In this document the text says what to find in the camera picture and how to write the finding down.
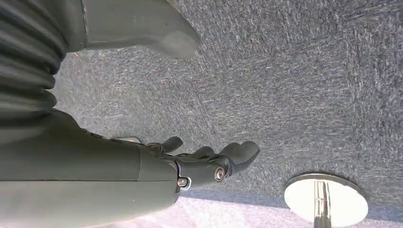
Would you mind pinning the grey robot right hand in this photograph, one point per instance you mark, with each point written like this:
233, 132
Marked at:
78, 176

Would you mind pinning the ribbed grey robot right arm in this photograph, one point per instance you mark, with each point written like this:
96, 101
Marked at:
25, 56

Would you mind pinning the round steel stand base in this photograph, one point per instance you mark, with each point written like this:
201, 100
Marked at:
299, 201

